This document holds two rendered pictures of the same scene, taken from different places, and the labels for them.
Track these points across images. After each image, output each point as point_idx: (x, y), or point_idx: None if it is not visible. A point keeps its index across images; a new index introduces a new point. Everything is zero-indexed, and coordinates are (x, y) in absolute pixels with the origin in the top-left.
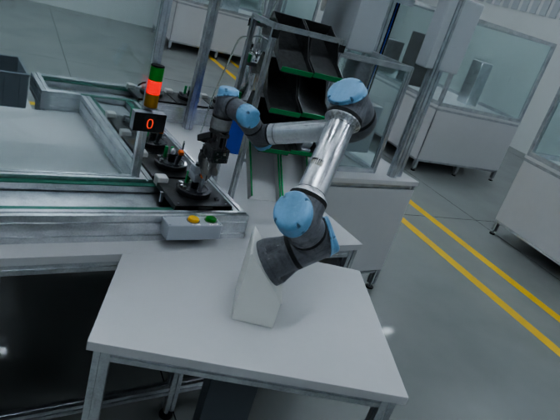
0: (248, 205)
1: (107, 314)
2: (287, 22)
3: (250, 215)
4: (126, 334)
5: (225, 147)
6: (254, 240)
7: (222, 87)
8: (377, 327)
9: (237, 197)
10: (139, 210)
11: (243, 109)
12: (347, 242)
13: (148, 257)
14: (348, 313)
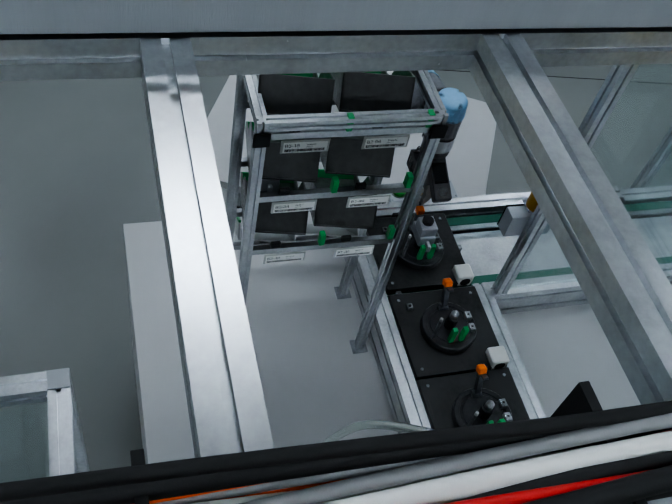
0: (294, 318)
1: (488, 126)
2: (371, 91)
3: (302, 287)
4: (472, 108)
5: (419, 146)
6: (389, 74)
7: (464, 95)
8: (227, 91)
9: (309, 341)
10: (485, 206)
11: (433, 70)
12: (154, 226)
13: (457, 192)
14: (250, 109)
